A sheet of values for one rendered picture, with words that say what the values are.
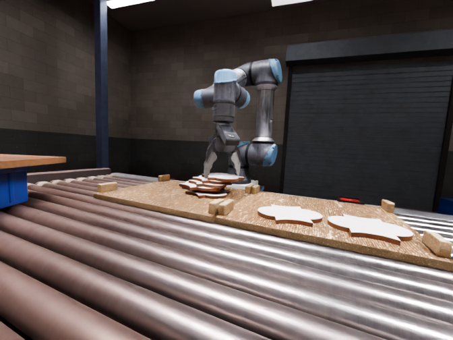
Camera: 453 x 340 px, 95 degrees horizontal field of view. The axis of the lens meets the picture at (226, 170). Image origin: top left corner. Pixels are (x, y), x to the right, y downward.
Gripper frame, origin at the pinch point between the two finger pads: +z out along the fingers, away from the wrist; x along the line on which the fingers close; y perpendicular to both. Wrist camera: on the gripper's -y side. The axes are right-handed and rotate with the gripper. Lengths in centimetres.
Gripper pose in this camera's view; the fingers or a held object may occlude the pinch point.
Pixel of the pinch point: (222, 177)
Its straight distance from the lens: 72.0
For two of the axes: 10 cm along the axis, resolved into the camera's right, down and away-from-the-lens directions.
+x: -9.3, -0.1, -3.6
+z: -0.5, 9.9, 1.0
